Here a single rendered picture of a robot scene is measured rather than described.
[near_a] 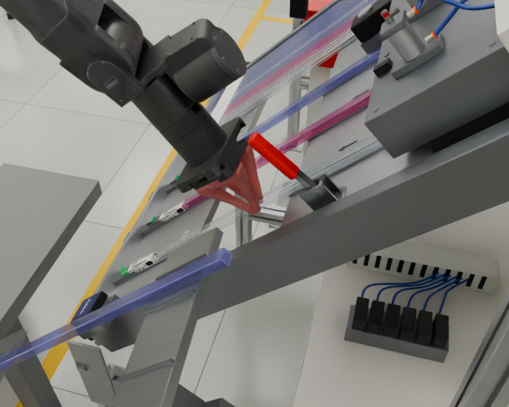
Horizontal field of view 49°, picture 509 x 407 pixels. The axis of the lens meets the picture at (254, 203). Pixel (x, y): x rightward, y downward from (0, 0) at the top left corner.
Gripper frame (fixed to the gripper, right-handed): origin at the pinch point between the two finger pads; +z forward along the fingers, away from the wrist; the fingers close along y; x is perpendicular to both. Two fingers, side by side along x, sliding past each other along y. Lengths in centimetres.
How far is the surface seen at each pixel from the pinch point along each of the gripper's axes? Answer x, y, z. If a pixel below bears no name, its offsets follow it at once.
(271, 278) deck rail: -3.0, -10.1, 3.8
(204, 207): 14.2, 8.1, 2.1
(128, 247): 31.2, 6.2, 2.1
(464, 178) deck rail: -27.0, -10.4, -0.5
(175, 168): 31.0, 27.4, 2.2
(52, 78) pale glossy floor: 168, 155, -16
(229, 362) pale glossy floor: 71, 32, 64
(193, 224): 15.2, 5.0, 2.2
